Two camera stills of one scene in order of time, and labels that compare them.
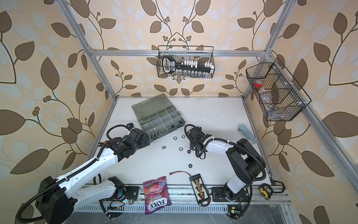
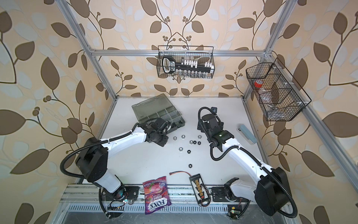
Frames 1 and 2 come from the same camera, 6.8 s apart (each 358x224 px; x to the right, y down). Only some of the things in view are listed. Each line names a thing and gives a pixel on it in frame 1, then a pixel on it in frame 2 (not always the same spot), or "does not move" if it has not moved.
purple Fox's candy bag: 156,194 does not move
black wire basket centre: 185,61 does not move
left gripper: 143,143 to 163,143
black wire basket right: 276,93 does not move
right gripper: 191,146 to 201,122
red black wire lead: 175,172 does not move
